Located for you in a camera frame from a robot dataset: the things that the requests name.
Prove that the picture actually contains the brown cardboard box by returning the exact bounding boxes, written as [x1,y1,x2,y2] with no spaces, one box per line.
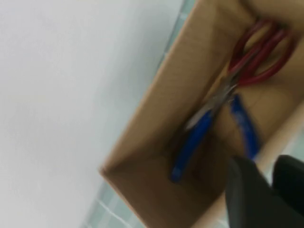
[98,0,304,228]

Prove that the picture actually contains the green white-grid tablecloth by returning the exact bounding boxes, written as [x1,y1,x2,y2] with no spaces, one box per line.
[79,0,304,228]

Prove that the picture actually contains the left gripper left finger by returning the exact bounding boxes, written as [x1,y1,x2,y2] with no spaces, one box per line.
[225,156,304,228]

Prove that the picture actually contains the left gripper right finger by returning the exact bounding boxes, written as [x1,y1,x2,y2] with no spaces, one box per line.
[272,154,304,205]

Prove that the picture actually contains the red-handled scissors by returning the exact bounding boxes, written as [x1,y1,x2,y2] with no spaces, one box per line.
[185,20,295,130]

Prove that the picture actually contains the blue-handled cutting pliers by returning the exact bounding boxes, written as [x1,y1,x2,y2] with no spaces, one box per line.
[170,94,263,183]

